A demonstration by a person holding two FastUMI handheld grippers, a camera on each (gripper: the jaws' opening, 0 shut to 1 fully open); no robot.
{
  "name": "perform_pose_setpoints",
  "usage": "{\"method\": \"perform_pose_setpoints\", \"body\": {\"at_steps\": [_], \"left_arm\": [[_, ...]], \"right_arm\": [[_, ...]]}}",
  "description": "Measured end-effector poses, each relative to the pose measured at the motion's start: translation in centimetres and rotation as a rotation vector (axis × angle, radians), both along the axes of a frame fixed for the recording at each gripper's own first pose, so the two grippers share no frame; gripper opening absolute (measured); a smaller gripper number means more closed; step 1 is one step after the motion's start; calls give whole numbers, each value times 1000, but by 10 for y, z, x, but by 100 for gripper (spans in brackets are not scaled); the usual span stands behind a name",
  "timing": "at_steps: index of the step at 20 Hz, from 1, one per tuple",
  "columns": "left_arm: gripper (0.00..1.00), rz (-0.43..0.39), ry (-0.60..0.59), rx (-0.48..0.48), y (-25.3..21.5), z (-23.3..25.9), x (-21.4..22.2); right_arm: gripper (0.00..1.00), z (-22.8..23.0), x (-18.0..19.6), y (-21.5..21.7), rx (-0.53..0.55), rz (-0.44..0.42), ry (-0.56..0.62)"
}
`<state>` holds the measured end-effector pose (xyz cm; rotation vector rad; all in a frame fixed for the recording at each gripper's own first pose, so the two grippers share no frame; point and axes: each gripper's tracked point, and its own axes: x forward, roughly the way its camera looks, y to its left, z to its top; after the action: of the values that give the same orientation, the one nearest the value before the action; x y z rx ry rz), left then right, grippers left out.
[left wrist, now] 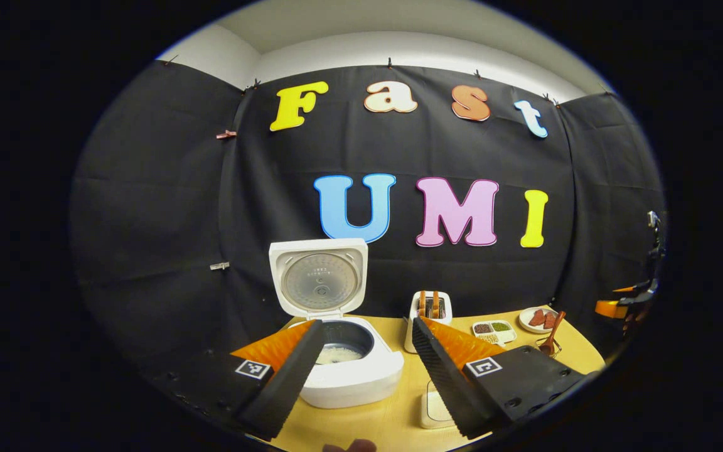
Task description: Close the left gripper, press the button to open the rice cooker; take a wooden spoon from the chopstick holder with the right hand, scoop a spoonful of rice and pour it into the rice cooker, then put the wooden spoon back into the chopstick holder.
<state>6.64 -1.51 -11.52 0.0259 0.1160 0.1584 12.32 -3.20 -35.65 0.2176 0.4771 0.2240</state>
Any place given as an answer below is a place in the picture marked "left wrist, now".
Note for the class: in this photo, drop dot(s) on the black backdrop cloth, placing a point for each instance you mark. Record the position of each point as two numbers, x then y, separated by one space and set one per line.
399 263

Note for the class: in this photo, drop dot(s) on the row of black binder clips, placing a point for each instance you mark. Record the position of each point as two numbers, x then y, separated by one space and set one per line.
390 63

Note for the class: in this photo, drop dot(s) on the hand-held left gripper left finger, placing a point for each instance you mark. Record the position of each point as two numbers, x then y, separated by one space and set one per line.
286 383

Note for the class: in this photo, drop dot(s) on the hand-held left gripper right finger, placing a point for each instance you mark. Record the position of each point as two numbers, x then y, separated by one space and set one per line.
443 383

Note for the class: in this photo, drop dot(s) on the white toaster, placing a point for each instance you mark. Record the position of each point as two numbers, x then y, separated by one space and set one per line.
412 314

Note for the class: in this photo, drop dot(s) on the white divided bean dish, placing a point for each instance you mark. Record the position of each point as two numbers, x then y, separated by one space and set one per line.
493 336

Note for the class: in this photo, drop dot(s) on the toasted bread slice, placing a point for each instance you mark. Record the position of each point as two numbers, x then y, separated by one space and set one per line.
422 304
435 304

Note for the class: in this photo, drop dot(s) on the silver clothes clip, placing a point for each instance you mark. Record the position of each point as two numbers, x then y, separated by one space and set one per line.
219 266

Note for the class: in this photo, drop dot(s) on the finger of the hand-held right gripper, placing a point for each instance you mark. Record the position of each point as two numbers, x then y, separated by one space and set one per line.
625 289
606 309

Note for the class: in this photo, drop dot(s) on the red meat piece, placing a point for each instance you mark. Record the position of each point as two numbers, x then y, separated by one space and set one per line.
550 321
536 317

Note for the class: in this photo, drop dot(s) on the white rice cooker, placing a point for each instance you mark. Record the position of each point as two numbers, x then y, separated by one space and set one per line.
349 386

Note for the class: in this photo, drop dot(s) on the brown wooden spoon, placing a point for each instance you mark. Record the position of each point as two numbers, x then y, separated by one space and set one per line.
555 329

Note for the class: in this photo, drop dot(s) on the pink clothes clip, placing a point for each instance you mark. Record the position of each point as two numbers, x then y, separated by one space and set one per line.
226 134

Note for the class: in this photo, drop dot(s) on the white round plate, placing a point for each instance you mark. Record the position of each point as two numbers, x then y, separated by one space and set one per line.
524 323

